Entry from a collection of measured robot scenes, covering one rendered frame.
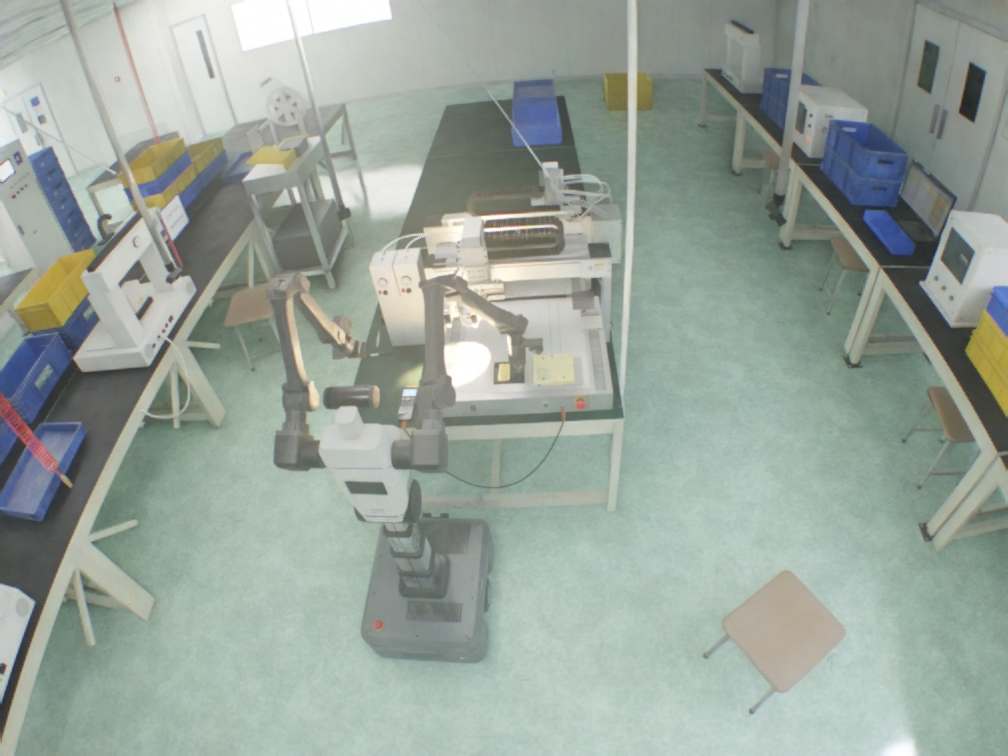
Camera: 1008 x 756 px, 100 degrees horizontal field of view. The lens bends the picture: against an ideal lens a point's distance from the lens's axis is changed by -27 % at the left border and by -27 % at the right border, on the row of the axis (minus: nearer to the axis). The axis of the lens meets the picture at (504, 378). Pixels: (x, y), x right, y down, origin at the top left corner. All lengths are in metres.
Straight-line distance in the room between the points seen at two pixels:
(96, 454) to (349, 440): 1.84
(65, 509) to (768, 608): 3.17
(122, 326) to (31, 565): 1.38
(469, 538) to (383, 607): 0.50
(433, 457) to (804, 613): 1.53
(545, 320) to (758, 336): 1.84
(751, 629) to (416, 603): 1.37
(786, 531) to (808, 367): 1.27
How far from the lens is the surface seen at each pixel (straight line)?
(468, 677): 2.66
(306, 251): 4.70
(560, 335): 2.56
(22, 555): 3.19
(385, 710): 2.70
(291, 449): 1.81
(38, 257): 7.15
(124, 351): 3.54
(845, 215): 4.18
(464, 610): 2.49
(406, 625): 2.51
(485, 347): 2.54
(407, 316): 2.68
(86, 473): 3.19
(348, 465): 1.76
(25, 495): 3.44
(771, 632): 2.29
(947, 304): 3.53
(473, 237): 2.22
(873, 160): 4.28
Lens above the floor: 2.53
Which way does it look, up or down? 45 degrees down
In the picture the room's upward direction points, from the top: 8 degrees counter-clockwise
